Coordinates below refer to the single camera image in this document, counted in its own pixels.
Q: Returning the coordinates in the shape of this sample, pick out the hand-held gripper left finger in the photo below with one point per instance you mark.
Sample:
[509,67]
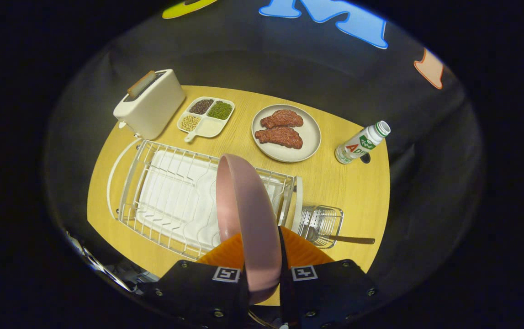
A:
[193,288]

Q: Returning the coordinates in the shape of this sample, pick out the black backdrop cloth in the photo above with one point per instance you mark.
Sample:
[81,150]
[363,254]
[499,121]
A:
[243,64]

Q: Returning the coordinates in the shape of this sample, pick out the white divided tray with beans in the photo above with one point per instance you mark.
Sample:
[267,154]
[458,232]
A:
[209,128]

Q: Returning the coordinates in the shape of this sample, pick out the brown toast slice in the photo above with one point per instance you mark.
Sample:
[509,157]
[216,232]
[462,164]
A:
[140,84]

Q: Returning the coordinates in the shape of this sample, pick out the white toaster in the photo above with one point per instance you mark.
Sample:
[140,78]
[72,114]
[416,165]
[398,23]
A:
[152,109]

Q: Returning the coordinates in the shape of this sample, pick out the white dish rack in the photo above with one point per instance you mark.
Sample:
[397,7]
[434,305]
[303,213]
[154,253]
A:
[170,192]

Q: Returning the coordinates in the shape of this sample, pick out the beige plate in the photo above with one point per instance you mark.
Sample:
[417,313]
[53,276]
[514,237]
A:
[309,132]

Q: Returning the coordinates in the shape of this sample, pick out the red meat piece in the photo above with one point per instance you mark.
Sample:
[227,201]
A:
[280,137]
[282,119]

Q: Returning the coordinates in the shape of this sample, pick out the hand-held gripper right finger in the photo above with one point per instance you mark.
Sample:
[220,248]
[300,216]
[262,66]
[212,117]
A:
[330,292]

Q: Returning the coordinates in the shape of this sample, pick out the pink plate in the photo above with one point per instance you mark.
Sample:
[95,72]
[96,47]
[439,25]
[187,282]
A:
[252,219]

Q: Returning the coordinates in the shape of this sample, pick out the white drink bottle green cap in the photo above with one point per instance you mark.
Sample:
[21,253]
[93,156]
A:
[357,146]

